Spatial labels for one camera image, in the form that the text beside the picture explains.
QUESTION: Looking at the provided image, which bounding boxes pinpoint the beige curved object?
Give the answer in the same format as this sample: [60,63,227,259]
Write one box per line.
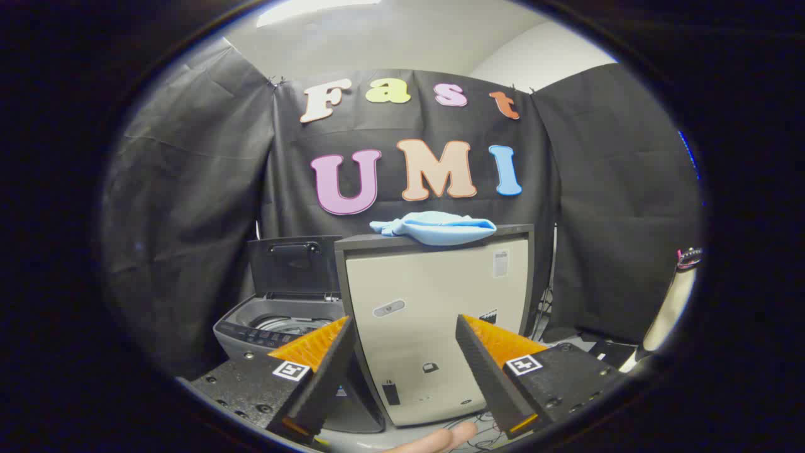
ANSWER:
[640,248,703,354]

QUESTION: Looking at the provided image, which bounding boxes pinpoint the black floor cables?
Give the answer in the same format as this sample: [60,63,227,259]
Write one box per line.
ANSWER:
[462,412,505,451]

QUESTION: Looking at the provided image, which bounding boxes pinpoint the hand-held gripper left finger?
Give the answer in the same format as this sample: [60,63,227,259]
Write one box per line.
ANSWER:
[179,316,357,447]

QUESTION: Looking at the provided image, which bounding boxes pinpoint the black flat floor object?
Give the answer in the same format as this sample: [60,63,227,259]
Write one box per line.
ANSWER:
[586,340,637,372]

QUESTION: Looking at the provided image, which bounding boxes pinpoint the grey washing machine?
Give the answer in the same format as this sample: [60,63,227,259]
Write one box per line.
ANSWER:
[213,292,386,433]

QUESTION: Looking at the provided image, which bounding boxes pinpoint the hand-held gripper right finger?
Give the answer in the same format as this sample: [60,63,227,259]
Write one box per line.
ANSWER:
[456,314,631,440]

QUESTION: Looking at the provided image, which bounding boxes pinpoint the beige cabinet with dark top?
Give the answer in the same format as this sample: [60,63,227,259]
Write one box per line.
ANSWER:
[335,224,535,428]

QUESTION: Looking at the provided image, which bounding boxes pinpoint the light blue cloth garment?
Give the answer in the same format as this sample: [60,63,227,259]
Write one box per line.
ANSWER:
[369,211,497,247]

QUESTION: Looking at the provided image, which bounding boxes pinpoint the black backdrop cloth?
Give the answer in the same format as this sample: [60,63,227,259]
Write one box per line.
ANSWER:
[101,44,704,381]

